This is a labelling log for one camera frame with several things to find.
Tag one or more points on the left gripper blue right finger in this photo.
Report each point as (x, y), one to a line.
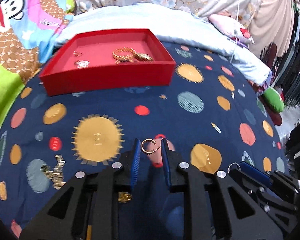
(215, 206)

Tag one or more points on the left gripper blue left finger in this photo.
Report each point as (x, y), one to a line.
(87, 204)

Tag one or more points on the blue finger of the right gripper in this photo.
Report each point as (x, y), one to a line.
(254, 173)

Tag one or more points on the gold hoop earring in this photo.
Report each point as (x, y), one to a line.
(150, 146)

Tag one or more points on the gold wristwatch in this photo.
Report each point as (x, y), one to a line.
(142, 56)

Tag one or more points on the red jewelry tray box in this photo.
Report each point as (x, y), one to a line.
(107, 62)

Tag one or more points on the navy planet pattern bedsheet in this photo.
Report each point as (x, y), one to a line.
(209, 114)

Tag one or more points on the green plush toy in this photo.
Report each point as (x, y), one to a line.
(273, 100)

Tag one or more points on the pink cartoon pillow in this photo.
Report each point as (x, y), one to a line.
(231, 28)

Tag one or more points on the beige curtain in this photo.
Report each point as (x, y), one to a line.
(273, 22)

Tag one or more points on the light blue pillow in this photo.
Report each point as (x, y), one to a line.
(169, 25)

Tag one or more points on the colourful monkey cartoon quilt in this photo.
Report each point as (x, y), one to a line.
(28, 30)

